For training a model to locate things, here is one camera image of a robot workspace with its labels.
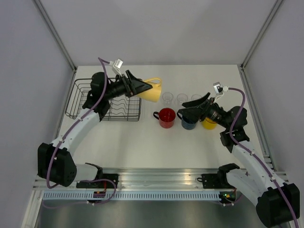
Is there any blue mug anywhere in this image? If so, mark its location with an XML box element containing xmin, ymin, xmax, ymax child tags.
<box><xmin>177</xmin><ymin>112</ymin><xmax>197</xmax><ymax>130</ymax></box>

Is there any aluminium frame post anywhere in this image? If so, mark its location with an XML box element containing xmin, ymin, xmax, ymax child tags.
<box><xmin>239</xmin><ymin>0</ymin><xmax>285</xmax><ymax>69</ymax></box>
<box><xmin>32</xmin><ymin>0</ymin><xmax>77</xmax><ymax>73</ymax></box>

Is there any white slotted cable duct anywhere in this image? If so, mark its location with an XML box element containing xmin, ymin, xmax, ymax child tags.
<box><xmin>43</xmin><ymin>190</ymin><xmax>220</xmax><ymax>201</ymax></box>

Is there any left aluminium frame post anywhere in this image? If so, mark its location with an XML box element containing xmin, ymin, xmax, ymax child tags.
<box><xmin>32</xmin><ymin>0</ymin><xmax>77</xmax><ymax>73</ymax></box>

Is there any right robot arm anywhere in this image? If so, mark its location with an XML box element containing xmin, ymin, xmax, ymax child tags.
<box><xmin>178</xmin><ymin>93</ymin><xmax>300</xmax><ymax>228</ymax></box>

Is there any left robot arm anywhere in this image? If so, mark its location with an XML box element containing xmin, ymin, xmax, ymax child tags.
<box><xmin>38</xmin><ymin>70</ymin><xmax>153</xmax><ymax>189</ymax></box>

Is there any purple cable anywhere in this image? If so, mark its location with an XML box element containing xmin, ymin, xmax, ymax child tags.
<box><xmin>42</xmin><ymin>57</ymin><xmax>118</xmax><ymax>209</ymax></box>
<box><xmin>228</xmin><ymin>87</ymin><xmax>301</xmax><ymax>228</ymax></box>

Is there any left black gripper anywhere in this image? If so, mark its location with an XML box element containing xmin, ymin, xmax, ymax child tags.
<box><xmin>103</xmin><ymin>69</ymin><xmax>152</xmax><ymax>100</ymax></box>

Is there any aluminium front rail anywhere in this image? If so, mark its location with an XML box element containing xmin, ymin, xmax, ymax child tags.
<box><xmin>33</xmin><ymin>167</ymin><xmax>292</xmax><ymax>190</ymax></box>

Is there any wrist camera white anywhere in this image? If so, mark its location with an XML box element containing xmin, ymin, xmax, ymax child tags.
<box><xmin>109</xmin><ymin>58</ymin><xmax>124</xmax><ymax>76</ymax></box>
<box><xmin>213</xmin><ymin>82</ymin><xmax>228</xmax><ymax>103</ymax></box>

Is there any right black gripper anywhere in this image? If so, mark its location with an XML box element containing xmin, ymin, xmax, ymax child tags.
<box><xmin>178</xmin><ymin>92</ymin><xmax>230</xmax><ymax>129</ymax></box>

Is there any pale yellow mug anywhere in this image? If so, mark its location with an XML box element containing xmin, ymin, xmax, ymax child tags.
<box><xmin>137</xmin><ymin>77</ymin><xmax>162</xmax><ymax>103</ymax></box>

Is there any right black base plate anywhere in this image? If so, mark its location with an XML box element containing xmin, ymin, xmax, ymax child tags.
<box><xmin>201</xmin><ymin>173</ymin><xmax>230</xmax><ymax>189</ymax></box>

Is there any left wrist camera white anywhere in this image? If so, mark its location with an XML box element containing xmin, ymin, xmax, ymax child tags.
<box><xmin>109</xmin><ymin>58</ymin><xmax>124</xmax><ymax>76</ymax></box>

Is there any right aluminium frame post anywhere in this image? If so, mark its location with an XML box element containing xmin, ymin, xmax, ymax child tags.
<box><xmin>239</xmin><ymin>0</ymin><xmax>285</xmax><ymax>69</ymax></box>

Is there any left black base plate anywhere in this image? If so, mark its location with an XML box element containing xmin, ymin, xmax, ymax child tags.
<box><xmin>76</xmin><ymin>173</ymin><xmax>119</xmax><ymax>189</ymax></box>

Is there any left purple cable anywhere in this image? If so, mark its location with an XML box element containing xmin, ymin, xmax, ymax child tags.
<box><xmin>42</xmin><ymin>57</ymin><xmax>118</xmax><ymax>209</ymax></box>

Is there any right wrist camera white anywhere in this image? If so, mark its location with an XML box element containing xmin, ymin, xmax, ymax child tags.
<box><xmin>213</xmin><ymin>82</ymin><xmax>228</xmax><ymax>103</ymax></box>

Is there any black wire dish rack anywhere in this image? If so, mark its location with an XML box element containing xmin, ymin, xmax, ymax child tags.
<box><xmin>66</xmin><ymin>77</ymin><xmax>144</xmax><ymax>123</ymax></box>

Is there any red mug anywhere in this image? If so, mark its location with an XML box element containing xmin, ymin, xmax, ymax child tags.
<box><xmin>153</xmin><ymin>108</ymin><xmax>176</xmax><ymax>129</ymax></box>

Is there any clear glass cup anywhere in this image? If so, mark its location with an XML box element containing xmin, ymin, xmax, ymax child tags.
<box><xmin>191</xmin><ymin>94</ymin><xmax>202</xmax><ymax>101</ymax></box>
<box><xmin>162</xmin><ymin>92</ymin><xmax>174</xmax><ymax>107</ymax></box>
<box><xmin>177</xmin><ymin>93</ymin><xmax>189</xmax><ymax>105</ymax></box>

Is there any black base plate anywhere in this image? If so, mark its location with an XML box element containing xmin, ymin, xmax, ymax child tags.
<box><xmin>76</xmin><ymin>173</ymin><xmax>119</xmax><ymax>189</ymax></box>
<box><xmin>201</xmin><ymin>173</ymin><xmax>230</xmax><ymax>189</ymax></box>

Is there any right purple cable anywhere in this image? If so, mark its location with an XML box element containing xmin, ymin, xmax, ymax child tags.
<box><xmin>228</xmin><ymin>87</ymin><xmax>301</xmax><ymax>228</ymax></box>

